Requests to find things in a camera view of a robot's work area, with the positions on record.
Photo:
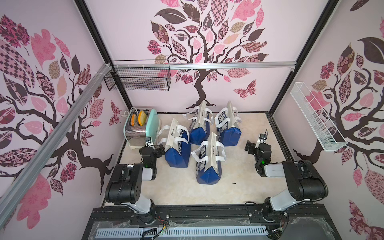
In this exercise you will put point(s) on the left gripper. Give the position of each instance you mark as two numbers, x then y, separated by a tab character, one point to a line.
157	151

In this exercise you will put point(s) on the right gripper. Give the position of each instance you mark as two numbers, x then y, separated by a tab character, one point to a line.
250	146

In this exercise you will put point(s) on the blue takeout bag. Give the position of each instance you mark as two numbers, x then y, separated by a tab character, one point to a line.
209	157
175	139

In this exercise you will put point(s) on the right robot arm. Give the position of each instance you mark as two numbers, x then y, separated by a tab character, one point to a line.
304	183

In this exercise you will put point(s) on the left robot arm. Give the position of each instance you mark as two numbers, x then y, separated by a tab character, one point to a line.
125	185

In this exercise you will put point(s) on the yellow bread slice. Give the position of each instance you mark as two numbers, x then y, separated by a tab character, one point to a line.
142	118

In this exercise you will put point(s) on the orange bread slice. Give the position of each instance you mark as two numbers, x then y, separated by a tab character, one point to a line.
134	120

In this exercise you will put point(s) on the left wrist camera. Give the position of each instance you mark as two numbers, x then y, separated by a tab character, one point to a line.
148	141

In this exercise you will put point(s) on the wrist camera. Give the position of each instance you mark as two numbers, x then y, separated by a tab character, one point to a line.
148	141
263	137

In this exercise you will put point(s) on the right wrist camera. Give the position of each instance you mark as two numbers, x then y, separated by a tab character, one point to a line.
263	137

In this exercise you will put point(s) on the black wire basket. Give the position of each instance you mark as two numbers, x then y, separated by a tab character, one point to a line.
139	75

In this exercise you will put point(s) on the white slotted cable duct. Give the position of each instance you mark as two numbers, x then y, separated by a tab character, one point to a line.
179	232

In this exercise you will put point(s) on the black base frame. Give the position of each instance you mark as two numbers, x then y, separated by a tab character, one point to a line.
302	222

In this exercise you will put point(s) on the back aluminium rail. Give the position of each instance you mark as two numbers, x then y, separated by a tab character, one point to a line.
202	66

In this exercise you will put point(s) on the aluminium rail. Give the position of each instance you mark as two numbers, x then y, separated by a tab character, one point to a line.
202	66
26	178

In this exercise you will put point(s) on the left aluminium rail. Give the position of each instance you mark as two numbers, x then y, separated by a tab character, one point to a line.
26	178

